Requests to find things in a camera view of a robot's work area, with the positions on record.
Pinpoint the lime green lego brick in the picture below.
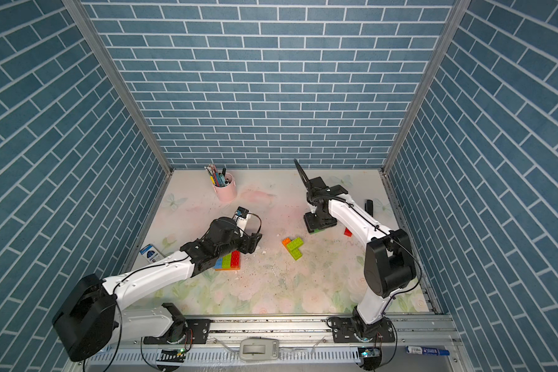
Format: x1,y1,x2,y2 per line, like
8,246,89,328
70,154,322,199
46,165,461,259
223,254,232,268

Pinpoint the light blue lego brick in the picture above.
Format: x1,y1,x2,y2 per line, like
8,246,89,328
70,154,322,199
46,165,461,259
214,258,223,271

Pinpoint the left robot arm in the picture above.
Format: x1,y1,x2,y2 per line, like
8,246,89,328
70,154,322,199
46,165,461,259
52,207,262,362

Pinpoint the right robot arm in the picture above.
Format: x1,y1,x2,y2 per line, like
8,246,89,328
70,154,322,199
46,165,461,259
294,161,418,330

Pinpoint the pink pen cup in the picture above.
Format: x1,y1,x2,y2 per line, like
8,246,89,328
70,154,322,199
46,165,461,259
213,173,238,203

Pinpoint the black small box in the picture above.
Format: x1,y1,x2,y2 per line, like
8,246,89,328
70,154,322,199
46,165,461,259
364,199,374,216

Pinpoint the blue white card box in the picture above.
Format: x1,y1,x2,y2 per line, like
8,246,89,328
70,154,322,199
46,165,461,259
139,243,165,264

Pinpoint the grey handheld device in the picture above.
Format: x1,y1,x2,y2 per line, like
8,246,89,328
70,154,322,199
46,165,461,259
239,338,280,362

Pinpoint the blue marker pen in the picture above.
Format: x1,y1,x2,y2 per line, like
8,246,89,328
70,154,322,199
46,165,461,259
405,346,450,357

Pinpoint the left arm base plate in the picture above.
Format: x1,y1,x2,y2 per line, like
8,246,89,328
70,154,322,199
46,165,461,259
143,319,212,346

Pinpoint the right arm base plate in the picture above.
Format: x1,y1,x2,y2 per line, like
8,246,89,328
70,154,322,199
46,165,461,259
325,316,395,343

